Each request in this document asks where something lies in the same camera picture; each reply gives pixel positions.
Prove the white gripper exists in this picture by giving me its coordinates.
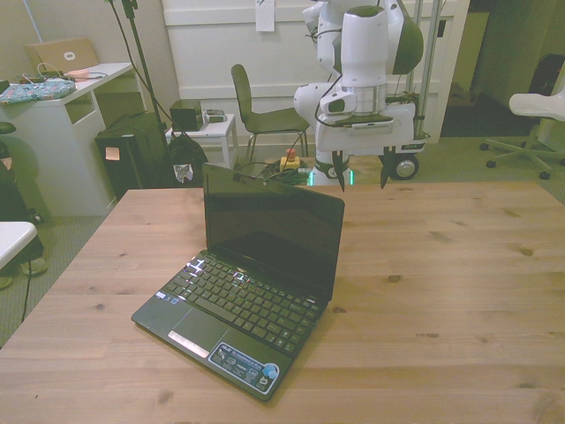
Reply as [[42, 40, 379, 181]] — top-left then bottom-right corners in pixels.
[[314, 102, 419, 193]]

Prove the black netbook laptop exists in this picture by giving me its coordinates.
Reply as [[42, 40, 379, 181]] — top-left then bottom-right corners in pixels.
[[131, 162, 346, 403]]

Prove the yellow emergency stop button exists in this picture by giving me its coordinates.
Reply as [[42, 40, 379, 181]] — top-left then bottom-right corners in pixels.
[[280, 148, 301, 172]]

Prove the dark wooden chair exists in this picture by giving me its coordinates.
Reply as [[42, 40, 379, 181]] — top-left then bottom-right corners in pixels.
[[230, 64, 311, 163]]

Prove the small white side table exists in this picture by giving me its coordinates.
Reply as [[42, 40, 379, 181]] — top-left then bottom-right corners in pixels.
[[164, 112, 239, 170]]

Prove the white office swivel chair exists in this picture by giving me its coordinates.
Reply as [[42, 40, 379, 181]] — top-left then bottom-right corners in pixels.
[[485, 81, 565, 181]]

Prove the black backpack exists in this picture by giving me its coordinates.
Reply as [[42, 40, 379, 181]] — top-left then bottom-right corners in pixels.
[[163, 130, 209, 188]]

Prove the white paper sheet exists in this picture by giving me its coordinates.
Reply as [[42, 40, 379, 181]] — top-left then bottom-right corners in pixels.
[[254, 0, 276, 33]]

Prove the black box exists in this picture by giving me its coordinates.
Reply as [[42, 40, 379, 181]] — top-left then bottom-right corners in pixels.
[[169, 99, 204, 133]]

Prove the black computer tower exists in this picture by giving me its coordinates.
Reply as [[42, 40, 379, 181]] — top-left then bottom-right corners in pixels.
[[94, 117, 165, 201]]

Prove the black tripod stand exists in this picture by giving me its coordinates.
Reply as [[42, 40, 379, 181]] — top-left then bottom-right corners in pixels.
[[105, 0, 177, 147]]

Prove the white desk shelf unit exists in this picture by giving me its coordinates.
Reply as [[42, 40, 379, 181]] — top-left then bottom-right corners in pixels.
[[0, 61, 147, 218]]

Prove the brown cardboard box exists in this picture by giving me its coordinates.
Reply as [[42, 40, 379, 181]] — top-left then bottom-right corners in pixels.
[[23, 36, 99, 76]]

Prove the teal patterned cloth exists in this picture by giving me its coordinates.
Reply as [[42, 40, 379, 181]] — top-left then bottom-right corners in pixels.
[[0, 75, 77, 105]]

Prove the green shoe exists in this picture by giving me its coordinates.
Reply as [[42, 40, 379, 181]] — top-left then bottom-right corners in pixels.
[[19, 258, 49, 276]]

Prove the white round-cornered table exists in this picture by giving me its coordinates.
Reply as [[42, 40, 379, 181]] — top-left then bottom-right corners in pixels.
[[0, 220, 38, 269]]

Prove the green coiled cable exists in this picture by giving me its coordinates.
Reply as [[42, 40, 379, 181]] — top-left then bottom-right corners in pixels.
[[260, 163, 315, 186]]

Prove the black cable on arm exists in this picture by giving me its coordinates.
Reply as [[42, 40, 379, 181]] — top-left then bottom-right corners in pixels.
[[304, 17, 345, 129]]

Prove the aluminium frame pole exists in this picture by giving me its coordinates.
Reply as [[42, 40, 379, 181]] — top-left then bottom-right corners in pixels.
[[418, 0, 444, 136]]

